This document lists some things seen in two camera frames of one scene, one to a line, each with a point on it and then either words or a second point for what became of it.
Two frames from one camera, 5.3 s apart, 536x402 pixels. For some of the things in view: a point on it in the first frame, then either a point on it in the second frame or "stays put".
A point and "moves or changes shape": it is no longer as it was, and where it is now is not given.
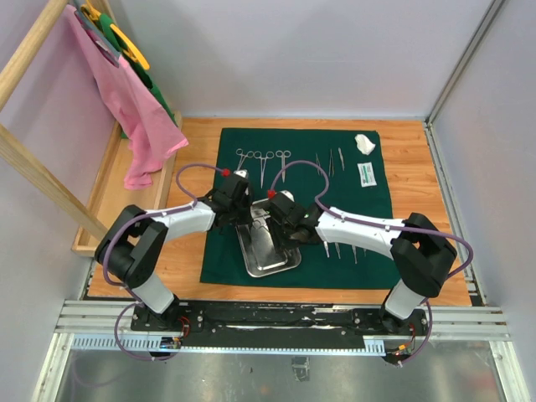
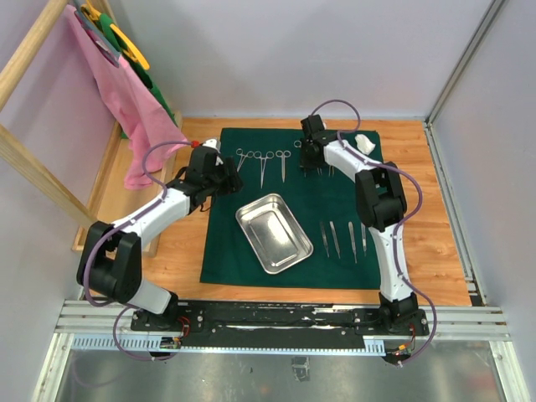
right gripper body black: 283,234 to 306,161
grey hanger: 99,38 stays put
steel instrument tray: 261,251 moves or changes shape
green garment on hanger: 136,68 stays put
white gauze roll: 363,144 stays put
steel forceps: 263,160 stays put
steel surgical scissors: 283,155 stays put
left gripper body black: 242,212 to 220,183
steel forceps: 239,152 stays put
